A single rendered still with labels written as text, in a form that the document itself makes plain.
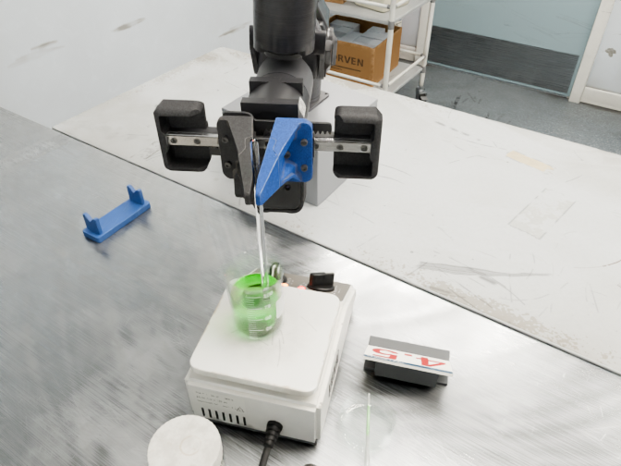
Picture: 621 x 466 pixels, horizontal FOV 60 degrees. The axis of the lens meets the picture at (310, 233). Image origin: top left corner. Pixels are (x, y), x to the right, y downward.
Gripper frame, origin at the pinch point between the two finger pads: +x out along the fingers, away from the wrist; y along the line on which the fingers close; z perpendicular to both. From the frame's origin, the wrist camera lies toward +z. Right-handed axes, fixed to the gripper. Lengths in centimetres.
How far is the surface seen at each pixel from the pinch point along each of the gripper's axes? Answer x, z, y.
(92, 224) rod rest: -20.1, 23.3, 27.7
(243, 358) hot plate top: 4.9, 16.9, 1.8
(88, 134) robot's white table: -48, 26, 40
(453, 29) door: -297, 93, -66
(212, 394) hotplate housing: 7.0, 19.8, 4.6
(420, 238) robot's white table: -23.9, 26.0, -17.4
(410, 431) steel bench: 5.8, 25.8, -14.2
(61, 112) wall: -131, 67, 95
